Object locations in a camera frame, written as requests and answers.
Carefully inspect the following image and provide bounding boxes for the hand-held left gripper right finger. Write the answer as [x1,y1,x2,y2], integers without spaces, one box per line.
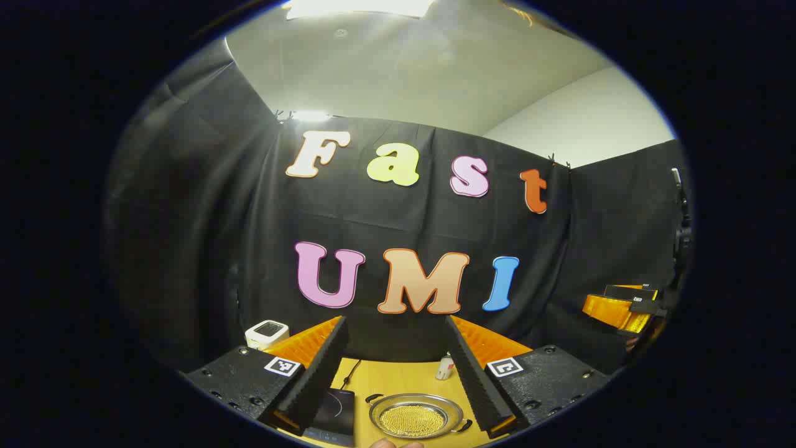
[445,314,613,439]

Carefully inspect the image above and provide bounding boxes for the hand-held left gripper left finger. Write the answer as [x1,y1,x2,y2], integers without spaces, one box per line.
[180,315,349,436]

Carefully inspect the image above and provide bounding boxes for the black induction cooktop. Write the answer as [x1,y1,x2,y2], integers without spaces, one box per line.
[303,387,356,447]

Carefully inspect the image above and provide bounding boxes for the steel pot with black handles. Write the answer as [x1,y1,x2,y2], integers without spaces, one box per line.
[365,392,473,440]

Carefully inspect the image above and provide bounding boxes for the white toaster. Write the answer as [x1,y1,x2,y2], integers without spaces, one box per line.
[245,320,290,350]

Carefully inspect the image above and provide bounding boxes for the pile of yellow beads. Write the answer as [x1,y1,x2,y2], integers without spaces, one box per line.
[379,404,446,437]

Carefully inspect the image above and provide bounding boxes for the black power cable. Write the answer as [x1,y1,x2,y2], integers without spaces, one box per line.
[340,359,363,392]

